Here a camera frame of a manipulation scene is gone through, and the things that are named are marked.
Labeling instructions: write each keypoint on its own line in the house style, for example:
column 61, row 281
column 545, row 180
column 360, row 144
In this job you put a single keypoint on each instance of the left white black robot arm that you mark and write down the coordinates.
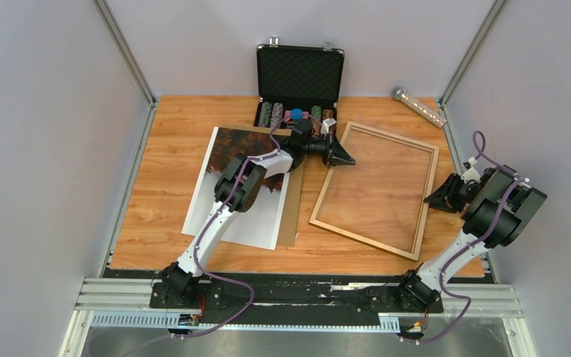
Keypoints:
column 236, row 192

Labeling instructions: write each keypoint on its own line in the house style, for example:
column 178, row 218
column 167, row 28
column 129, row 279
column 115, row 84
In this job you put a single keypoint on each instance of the red forest photo print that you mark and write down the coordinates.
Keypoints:
column 259, row 226

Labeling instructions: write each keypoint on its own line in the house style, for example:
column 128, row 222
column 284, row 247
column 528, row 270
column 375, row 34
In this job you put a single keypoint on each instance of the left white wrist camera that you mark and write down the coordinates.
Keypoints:
column 328, row 126

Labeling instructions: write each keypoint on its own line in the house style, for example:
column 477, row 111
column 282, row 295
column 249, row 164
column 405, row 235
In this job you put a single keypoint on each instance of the silver glitter tube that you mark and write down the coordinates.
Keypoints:
column 429, row 114

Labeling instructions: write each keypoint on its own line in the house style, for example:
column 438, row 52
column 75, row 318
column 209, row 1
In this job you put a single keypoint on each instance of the light wooden picture frame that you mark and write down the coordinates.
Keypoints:
column 322, row 224

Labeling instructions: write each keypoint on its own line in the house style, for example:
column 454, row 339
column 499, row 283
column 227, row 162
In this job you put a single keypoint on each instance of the brown cardboard backing board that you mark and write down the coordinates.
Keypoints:
column 288, row 225

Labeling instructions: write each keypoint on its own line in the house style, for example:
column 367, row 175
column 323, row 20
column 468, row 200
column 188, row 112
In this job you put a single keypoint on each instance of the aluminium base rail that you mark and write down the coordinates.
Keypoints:
column 114, row 302

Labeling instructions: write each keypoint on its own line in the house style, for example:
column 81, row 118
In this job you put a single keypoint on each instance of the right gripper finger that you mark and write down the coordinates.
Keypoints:
column 451, row 185
column 441, row 203

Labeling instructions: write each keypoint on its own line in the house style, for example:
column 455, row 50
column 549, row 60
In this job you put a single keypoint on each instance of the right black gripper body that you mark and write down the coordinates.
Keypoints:
column 466, row 193

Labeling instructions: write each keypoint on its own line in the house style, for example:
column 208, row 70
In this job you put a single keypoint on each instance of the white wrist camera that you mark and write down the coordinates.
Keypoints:
column 328, row 126
column 470, row 173

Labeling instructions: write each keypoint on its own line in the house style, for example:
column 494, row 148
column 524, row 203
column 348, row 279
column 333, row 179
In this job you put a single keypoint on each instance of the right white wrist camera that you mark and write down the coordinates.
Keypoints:
column 470, row 173

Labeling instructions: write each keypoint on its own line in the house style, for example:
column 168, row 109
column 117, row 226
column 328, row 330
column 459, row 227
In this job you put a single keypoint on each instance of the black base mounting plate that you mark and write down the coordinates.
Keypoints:
column 282, row 299

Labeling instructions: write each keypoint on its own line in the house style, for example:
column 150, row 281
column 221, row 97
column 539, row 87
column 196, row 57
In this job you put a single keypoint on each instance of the black poker chip case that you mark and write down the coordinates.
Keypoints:
column 298, row 77

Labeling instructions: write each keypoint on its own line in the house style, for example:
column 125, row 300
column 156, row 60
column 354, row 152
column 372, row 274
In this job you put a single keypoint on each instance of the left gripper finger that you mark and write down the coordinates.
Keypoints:
column 334, row 144
column 340, row 159

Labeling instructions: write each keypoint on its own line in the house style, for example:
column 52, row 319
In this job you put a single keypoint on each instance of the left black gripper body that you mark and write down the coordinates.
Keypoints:
column 322, row 147

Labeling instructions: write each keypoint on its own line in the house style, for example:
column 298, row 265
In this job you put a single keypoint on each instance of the blue round chip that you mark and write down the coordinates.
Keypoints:
column 297, row 114

